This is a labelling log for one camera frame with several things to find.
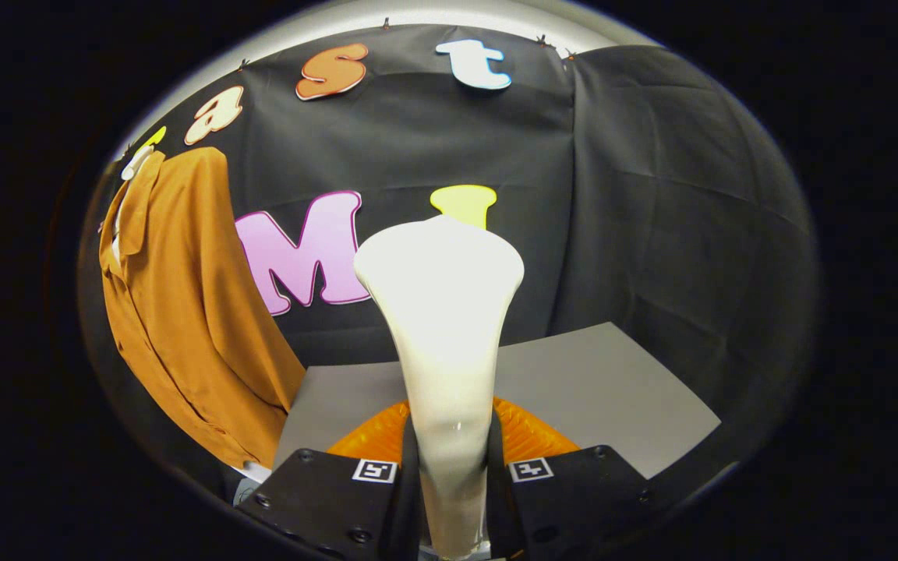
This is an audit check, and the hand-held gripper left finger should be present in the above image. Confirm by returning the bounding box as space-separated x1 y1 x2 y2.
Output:
235 399 423 561

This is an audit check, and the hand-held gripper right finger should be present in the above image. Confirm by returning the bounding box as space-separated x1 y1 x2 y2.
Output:
486 396 676 561

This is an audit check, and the white garment steamer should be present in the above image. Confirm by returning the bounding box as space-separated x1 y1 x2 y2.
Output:
353 216 525 560

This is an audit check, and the brown button-up shirt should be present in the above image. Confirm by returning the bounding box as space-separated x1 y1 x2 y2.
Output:
98 146 308 470

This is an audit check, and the white mannequin torso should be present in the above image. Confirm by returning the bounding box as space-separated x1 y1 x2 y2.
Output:
110 144 272 485

